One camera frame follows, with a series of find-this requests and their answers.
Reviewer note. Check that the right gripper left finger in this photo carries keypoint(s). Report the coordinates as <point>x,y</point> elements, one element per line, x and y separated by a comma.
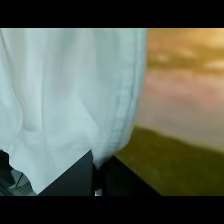
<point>73,180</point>

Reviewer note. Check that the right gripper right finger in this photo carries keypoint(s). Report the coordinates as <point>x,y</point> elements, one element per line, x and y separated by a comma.
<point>123,181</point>

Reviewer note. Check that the white shirt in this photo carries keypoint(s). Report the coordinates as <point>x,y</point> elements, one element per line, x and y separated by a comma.
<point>66,93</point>

